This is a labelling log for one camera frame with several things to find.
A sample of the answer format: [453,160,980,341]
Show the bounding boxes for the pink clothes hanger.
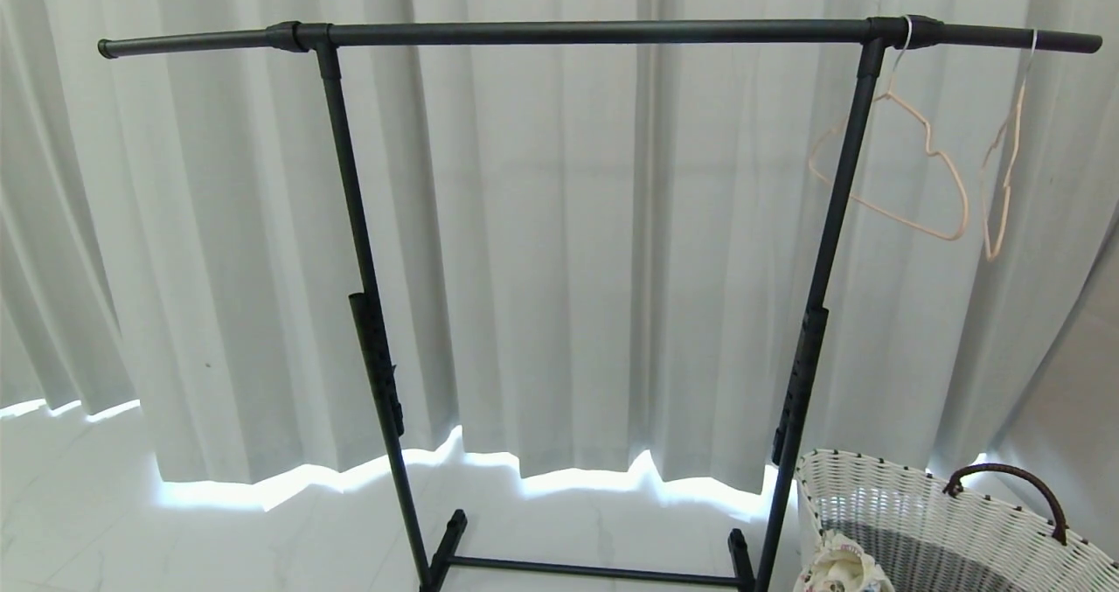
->
[807,15,971,243]
[978,31,1041,263]

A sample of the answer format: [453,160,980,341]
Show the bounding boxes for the white curtain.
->
[0,0,1119,523]

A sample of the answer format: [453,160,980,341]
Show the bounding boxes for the white laundry basket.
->
[793,448,1119,592]

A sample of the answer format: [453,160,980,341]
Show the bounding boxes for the cream printed garment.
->
[794,529,895,592]

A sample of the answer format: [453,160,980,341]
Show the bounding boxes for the black clothes rack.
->
[96,13,1104,592]

